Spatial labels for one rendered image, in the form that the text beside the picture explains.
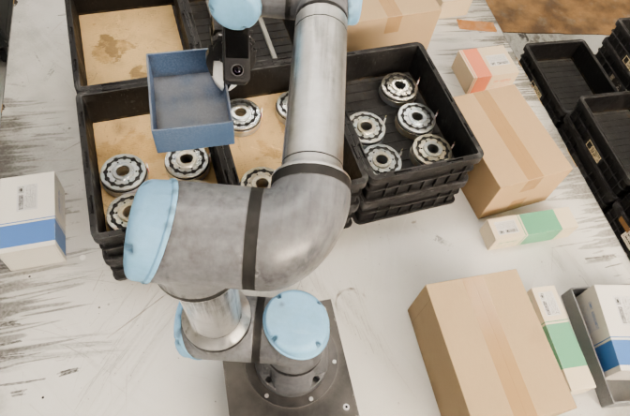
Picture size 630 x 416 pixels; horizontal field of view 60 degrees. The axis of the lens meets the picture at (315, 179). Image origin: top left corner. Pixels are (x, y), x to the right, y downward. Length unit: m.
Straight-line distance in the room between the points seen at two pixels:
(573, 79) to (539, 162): 1.26
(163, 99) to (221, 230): 0.64
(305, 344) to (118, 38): 1.05
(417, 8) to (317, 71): 1.04
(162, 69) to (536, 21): 2.56
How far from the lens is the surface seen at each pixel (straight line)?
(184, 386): 1.28
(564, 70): 2.76
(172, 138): 1.07
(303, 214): 0.58
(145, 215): 0.59
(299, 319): 0.97
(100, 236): 1.18
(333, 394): 1.17
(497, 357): 1.23
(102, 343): 1.34
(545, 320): 1.43
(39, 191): 1.44
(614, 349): 1.44
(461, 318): 1.23
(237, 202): 0.58
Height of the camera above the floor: 1.95
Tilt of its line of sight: 57 degrees down
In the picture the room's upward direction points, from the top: 11 degrees clockwise
